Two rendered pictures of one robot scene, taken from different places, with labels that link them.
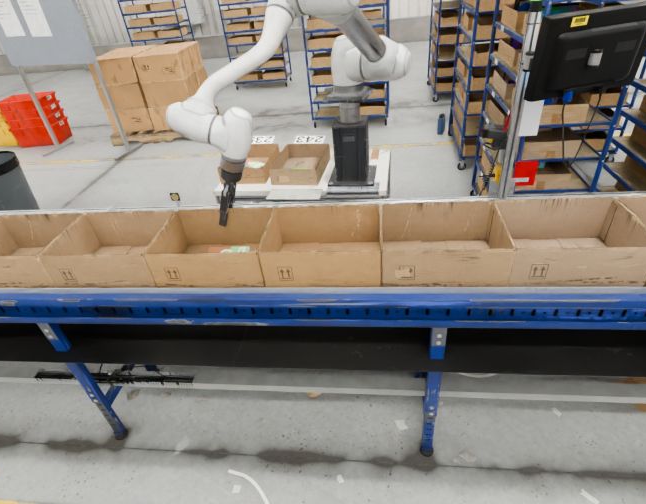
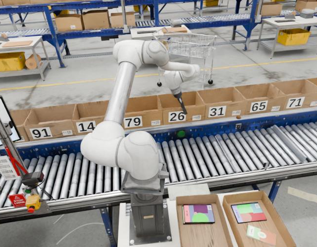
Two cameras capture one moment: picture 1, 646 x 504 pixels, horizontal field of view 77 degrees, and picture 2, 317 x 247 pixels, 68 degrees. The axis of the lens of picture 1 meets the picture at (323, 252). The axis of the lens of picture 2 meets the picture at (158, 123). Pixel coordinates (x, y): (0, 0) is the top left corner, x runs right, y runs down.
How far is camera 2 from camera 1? 3.09 m
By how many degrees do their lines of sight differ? 107
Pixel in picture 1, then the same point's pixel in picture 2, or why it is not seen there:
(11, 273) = (245, 91)
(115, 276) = (208, 97)
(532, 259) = (71, 107)
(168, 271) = (189, 97)
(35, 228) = (271, 103)
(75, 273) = (222, 94)
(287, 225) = (158, 117)
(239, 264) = (164, 98)
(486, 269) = (85, 109)
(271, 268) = (154, 100)
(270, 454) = not seen: hidden behind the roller
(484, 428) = not seen: hidden behind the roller
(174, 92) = not seen: outside the picture
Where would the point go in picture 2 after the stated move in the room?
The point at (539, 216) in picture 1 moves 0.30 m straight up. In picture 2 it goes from (53, 129) to (42, 98)
